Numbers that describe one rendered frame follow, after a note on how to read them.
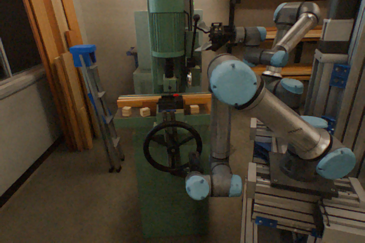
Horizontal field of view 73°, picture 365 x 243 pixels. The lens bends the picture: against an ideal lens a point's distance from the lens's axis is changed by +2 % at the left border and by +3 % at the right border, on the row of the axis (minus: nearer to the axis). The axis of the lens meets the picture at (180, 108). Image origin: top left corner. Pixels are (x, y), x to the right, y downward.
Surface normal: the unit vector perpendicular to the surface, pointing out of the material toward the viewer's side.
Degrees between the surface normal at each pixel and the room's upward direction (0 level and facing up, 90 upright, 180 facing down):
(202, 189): 61
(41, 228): 0
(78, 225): 0
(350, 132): 90
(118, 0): 90
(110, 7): 90
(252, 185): 90
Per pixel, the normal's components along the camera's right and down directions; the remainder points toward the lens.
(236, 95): -0.10, 0.31
